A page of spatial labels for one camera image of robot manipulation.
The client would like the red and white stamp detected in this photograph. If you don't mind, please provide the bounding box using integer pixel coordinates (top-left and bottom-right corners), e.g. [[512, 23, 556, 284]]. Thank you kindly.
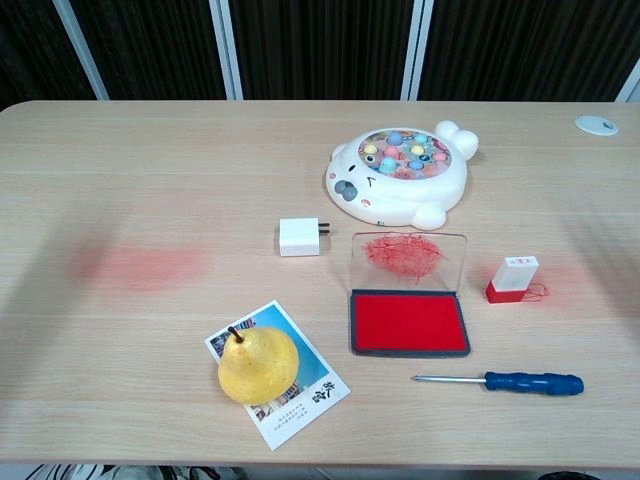
[[484, 255, 541, 305]]

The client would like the white seal fishing toy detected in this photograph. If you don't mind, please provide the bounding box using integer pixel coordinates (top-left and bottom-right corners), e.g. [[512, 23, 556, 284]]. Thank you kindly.
[[324, 119, 481, 231]]

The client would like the white USB charger plug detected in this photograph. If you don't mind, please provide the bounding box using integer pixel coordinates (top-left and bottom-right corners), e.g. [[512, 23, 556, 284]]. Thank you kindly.
[[278, 217, 332, 258]]

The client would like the red ink pad clear lid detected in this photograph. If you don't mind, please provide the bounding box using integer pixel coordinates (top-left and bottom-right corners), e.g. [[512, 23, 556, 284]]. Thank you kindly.
[[348, 231, 472, 359]]

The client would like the yellow pear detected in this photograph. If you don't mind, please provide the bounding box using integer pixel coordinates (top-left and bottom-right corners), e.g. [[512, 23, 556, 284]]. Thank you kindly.
[[217, 325, 301, 406]]

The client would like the blue photo postcard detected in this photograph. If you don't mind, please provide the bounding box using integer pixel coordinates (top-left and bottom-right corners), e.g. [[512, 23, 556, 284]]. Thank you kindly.
[[203, 299, 352, 452]]

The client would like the white round table grommet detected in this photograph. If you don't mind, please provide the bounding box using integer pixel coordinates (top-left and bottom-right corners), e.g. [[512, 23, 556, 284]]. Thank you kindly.
[[574, 114, 620, 135]]

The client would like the white partition frame post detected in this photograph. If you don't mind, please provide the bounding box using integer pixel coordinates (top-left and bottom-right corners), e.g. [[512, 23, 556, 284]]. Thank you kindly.
[[401, 0, 434, 101], [209, 0, 245, 101], [52, 0, 110, 101], [614, 74, 640, 104]]

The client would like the blue handled screwdriver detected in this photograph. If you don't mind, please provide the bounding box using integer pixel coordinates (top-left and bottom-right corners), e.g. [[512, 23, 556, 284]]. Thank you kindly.
[[410, 370, 585, 397]]

